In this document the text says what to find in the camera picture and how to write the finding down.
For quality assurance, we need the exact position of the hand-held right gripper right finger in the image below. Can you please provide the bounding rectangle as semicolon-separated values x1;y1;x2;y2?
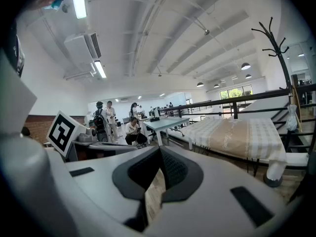
143;146;288;237

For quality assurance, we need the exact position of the white plastic bag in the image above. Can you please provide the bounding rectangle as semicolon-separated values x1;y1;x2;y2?
285;104;299;132

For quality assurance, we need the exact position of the black metal railing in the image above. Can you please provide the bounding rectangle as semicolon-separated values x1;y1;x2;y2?
158;82;316;170

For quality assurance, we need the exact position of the fluorescent ceiling light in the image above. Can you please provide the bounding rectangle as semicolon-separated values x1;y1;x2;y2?
93;60;107;79
71;0;87;19

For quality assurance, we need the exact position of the black coat rack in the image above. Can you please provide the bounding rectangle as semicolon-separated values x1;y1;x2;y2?
251;16;293;188

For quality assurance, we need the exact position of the white and black device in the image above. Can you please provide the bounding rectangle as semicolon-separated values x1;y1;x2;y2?
148;106;161;119

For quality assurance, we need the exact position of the black backpack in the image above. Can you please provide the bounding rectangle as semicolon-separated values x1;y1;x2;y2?
93;115;107;134

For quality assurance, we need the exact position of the white ceiling air conditioner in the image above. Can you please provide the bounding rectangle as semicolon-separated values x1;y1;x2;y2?
64;32;102;66

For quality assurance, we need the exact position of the large window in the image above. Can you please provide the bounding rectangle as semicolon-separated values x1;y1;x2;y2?
219;84;254;101

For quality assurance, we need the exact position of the light blue table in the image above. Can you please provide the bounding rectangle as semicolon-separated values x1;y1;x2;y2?
142;117;191;150

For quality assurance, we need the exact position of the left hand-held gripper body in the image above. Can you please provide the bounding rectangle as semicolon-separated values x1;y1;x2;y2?
46;110;117;162

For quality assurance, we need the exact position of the teal face mask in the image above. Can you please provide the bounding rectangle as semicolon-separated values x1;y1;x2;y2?
43;0;64;11

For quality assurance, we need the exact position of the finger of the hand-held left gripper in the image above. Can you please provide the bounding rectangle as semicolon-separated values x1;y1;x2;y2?
87;143;139;151

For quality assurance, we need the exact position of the beige checkered bed cover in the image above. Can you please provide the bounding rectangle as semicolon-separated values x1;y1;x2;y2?
181;117;288;162

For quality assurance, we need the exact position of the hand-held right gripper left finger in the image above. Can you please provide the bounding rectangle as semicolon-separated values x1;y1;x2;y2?
65;146;161;233

